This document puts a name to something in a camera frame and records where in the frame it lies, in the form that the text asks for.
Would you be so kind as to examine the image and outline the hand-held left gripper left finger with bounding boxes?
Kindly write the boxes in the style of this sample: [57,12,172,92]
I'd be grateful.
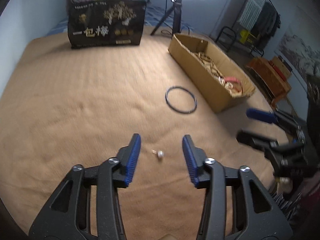
[29,133,142,240]

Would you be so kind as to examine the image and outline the person's right hand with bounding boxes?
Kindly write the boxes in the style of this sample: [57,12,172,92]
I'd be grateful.
[275,177,292,193]

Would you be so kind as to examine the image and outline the long brown bead necklace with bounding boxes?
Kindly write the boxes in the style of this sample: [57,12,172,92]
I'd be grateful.
[192,51,225,80]

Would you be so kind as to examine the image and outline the white striped towel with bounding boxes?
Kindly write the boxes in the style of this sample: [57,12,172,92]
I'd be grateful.
[239,0,267,28]

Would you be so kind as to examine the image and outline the wall picture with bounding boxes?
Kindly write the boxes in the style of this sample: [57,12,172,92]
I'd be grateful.
[274,5,320,76]

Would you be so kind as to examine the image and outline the yellow box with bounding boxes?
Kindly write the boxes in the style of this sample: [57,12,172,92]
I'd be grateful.
[239,29,258,43]

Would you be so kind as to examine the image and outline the black clothes rack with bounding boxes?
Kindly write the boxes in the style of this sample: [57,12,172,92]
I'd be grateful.
[214,0,282,58]

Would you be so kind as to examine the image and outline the cardboard box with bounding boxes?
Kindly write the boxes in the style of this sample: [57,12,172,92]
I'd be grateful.
[167,33,256,113]

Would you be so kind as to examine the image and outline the black snack bag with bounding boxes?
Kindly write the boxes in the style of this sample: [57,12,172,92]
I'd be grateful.
[67,0,147,50]

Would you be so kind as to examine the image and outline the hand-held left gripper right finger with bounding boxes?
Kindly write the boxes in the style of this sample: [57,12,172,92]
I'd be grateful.
[182,134,293,240]

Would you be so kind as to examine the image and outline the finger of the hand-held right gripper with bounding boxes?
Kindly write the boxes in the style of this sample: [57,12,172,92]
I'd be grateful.
[246,108,300,132]
[236,129,278,153]

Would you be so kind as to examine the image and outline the person's right forearm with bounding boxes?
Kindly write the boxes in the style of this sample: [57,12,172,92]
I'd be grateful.
[297,174,320,207]

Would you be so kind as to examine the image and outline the striped cloth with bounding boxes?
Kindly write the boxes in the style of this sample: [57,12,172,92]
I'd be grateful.
[269,192,303,221]

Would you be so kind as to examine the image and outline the dark hanging clothes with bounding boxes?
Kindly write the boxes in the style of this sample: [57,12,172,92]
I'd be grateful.
[252,1,282,48]

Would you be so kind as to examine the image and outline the orange wooden chest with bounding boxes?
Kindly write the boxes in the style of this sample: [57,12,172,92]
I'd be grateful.
[246,56,293,106]

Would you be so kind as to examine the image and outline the black bangle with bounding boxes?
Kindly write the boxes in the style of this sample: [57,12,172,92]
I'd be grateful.
[165,86,198,114]

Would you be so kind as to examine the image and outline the black tripod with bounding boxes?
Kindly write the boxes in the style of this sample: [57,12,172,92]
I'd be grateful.
[150,0,182,36]

